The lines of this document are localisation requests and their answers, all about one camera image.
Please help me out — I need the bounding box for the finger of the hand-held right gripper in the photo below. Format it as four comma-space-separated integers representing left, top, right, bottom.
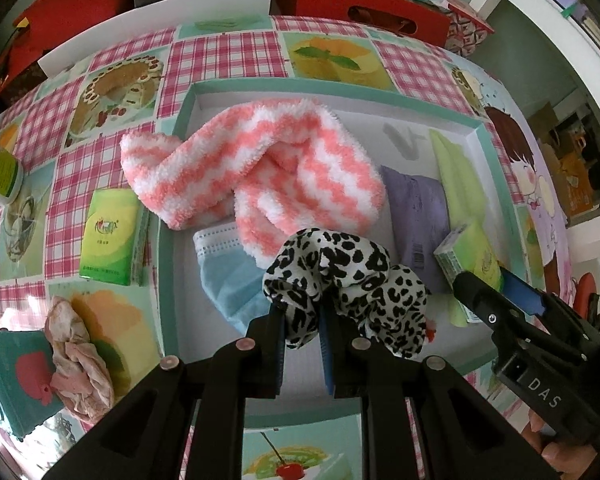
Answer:
452, 270, 581, 366
500, 266, 600, 346

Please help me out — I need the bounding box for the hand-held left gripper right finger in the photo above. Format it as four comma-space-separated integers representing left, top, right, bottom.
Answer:
317, 305, 566, 480

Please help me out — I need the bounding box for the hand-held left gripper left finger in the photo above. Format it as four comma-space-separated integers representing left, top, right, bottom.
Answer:
42, 307, 288, 480

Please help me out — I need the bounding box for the green tissue packet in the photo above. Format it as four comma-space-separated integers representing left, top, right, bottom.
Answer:
432, 217, 506, 293
79, 189, 151, 287

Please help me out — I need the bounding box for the leopard print scrunchie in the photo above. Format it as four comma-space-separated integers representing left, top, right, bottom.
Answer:
262, 228, 431, 360

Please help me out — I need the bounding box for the pink white striped fuzzy sock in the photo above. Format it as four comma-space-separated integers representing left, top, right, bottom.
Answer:
119, 100, 387, 268

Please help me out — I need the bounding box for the white tray teal rim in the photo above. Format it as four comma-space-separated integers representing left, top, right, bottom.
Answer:
157, 80, 536, 433

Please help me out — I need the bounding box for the person's right hand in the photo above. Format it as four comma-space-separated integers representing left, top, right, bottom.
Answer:
522, 407, 600, 480

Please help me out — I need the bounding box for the blue face mask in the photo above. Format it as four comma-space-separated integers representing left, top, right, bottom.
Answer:
192, 225, 281, 333

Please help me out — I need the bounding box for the purple packet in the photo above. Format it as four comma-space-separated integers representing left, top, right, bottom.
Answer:
380, 165, 453, 296

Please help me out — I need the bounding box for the brown cardboard box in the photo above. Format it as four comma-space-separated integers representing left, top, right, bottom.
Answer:
527, 102, 600, 221

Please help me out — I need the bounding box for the light green cloth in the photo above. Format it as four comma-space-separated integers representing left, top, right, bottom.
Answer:
427, 129, 491, 328

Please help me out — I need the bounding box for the pink crumpled cloth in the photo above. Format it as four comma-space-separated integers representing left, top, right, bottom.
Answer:
44, 296, 116, 423

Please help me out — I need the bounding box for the red white patterned box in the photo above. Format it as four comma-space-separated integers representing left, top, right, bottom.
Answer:
447, 0, 496, 57

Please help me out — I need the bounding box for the pink checked tablecloth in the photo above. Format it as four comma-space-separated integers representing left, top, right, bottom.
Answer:
0, 12, 581, 480

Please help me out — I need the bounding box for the white bottle green label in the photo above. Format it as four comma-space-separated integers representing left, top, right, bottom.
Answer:
0, 137, 23, 206

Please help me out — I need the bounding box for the white board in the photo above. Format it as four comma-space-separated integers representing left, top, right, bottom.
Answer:
37, 0, 273, 78

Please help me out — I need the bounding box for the white cabinet frame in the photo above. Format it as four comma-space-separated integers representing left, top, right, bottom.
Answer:
470, 0, 600, 111

